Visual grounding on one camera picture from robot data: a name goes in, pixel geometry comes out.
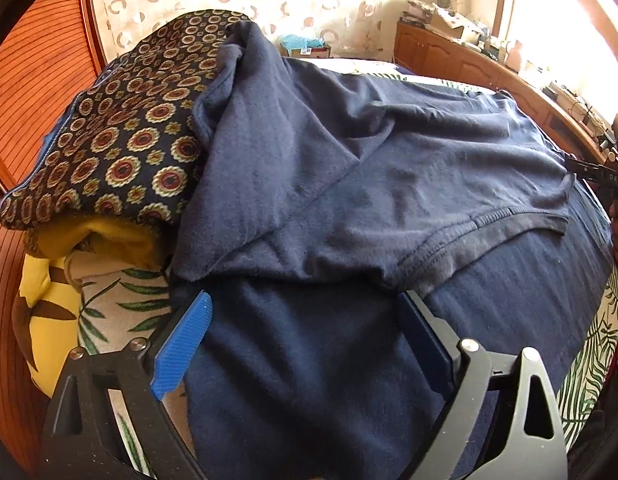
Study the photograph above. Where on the wooden louvred wardrobe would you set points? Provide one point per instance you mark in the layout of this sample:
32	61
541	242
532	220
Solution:
34	60

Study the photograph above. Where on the stack of small boxes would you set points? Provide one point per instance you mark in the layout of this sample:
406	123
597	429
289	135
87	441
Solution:
418	12

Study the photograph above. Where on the long wooden cabinet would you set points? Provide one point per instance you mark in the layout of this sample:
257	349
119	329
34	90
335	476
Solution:
454	65

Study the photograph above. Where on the dark medallion-patterned folded cloth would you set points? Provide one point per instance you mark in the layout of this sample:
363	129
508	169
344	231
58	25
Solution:
129	125

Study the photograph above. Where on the open cardboard box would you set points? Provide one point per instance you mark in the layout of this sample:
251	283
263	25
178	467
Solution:
454	25

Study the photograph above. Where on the leaf-print bed sheet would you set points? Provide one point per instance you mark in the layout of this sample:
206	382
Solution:
114	300

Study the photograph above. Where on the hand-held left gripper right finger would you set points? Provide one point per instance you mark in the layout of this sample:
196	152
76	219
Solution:
424	340

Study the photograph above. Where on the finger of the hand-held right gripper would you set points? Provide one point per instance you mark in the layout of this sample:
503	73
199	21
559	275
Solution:
586	170

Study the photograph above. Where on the mustard yellow cloth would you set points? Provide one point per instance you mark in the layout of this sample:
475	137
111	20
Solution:
114	240

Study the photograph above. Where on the navy blue printed t-shirt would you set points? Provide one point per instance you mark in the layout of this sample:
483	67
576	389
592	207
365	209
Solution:
339	160

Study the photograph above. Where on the wooden-framed window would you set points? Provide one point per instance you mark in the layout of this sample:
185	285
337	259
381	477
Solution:
554	15

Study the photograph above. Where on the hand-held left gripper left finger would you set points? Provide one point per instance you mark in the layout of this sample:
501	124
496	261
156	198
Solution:
181	350

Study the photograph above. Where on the small cardboard box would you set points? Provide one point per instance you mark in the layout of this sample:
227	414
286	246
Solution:
314	51

